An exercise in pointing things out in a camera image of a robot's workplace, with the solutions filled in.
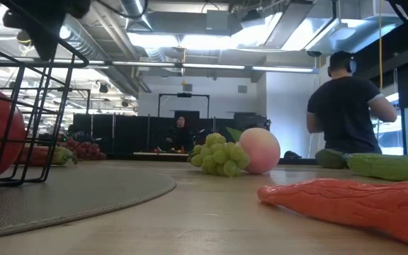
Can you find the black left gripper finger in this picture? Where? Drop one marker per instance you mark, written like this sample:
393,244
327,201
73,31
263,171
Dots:
46,39

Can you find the red grape bunch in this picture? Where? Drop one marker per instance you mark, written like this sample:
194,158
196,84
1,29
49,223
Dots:
83,148

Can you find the green grape bunch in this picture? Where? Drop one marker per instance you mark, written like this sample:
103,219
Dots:
221,156

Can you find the pink peach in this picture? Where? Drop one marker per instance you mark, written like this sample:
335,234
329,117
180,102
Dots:
260,150

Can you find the orange carrot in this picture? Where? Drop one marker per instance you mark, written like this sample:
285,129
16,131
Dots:
349,205

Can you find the bumpy light green cucumber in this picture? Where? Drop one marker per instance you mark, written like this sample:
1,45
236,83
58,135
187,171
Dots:
384,166

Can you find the round grey mat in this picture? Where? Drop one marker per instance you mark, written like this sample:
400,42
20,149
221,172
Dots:
83,191

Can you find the person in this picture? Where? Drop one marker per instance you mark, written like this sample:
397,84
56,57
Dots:
345,113
180,136

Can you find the long ceiling light tube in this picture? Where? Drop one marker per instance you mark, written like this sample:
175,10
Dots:
211,66

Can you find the black headphones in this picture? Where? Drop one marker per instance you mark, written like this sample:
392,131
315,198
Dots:
352,66

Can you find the round silver ventilation duct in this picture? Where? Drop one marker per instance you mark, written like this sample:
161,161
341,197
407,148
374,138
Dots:
83,42

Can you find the black partition wall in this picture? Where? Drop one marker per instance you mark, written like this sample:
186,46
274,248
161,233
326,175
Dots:
119,132

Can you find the black metal gantry frame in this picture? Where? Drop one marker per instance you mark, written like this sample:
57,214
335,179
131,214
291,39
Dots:
183,95

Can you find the rectangular silver air duct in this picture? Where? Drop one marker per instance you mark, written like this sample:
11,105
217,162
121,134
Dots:
331,32

